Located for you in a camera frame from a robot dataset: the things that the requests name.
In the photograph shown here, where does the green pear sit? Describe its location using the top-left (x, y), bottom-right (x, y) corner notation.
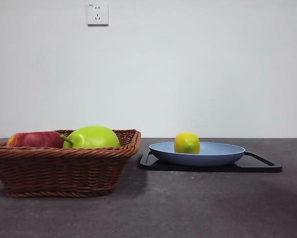
top-left (60, 125), bottom-right (121, 149)

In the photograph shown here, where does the white wall socket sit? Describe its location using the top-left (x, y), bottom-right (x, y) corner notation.
top-left (87, 3), bottom-right (109, 27)

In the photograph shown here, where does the brown wicker basket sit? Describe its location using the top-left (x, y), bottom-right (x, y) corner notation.
top-left (0, 128), bottom-right (142, 198)

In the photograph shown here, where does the red apple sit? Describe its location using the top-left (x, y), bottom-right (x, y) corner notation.
top-left (6, 131), bottom-right (64, 149)

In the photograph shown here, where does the blue round plate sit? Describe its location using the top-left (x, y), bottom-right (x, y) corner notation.
top-left (148, 142), bottom-right (246, 167)

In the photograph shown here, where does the black flat tray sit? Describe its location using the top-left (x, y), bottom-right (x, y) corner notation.
top-left (137, 151), bottom-right (283, 174)

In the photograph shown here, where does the yellow lemon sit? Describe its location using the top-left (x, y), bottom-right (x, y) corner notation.
top-left (174, 132), bottom-right (201, 155)

